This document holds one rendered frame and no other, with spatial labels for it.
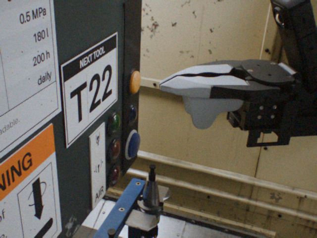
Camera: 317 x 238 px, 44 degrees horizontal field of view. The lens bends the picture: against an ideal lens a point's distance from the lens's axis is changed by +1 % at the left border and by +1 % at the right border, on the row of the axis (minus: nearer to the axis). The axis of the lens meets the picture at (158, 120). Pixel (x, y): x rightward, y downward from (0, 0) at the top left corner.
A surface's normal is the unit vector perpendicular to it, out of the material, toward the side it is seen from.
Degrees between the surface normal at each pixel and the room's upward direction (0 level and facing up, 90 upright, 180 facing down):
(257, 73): 0
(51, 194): 90
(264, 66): 0
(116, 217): 0
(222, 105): 90
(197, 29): 90
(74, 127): 90
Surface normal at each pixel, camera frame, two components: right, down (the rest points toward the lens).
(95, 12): 0.94, 0.20
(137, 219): 0.05, -0.88
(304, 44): 0.18, 0.47
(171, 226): -0.08, -0.62
